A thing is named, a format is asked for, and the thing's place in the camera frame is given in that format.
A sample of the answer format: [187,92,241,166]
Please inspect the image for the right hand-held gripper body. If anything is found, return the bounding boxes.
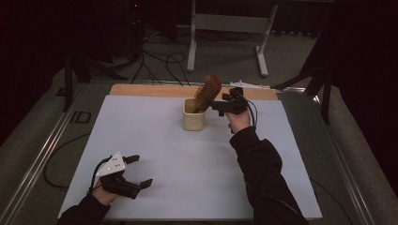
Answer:
[223,87,252,116]

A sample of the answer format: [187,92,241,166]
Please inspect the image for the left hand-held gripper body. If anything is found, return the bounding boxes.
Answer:
[94,152,141,200]

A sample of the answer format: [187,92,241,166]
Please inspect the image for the brown wooden hairbrush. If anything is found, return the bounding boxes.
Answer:
[191,74,223,114]

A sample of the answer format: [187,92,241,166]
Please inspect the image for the cream dimpled holder cup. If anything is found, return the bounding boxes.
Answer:
[182,97,207,132]

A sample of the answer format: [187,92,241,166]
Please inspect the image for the person's right hand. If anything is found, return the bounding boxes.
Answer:
[225,110,253,135]

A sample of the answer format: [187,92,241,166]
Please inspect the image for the person's left hand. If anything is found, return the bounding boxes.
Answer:
[91,185,120,206]

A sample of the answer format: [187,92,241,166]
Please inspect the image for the white table mat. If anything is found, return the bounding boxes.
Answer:
[57,94,323,220]

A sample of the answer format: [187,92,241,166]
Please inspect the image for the white metal stand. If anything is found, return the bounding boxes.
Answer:
[186,0,279,78]

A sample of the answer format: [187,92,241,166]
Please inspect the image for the black tripod stand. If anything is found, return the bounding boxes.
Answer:
[61,46,130,113]
[270,31,333,126]

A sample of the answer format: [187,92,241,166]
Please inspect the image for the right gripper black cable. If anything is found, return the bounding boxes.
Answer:
[246,98,259,130]

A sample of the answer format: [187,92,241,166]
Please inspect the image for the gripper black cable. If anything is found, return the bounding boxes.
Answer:
[88,155,113,195]
[246,98,259,130]

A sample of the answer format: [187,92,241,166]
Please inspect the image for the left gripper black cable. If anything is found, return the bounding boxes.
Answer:
[88,155,113,195]

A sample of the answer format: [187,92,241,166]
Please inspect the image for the tangled black floor cables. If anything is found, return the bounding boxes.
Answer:
[130,29,192,87]

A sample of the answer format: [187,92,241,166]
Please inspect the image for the black floor cable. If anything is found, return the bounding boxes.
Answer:
[42,132,92,190]

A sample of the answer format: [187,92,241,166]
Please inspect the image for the aluminium floor rail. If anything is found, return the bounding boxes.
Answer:
[0,83,89,225]
[313,93,378,225]

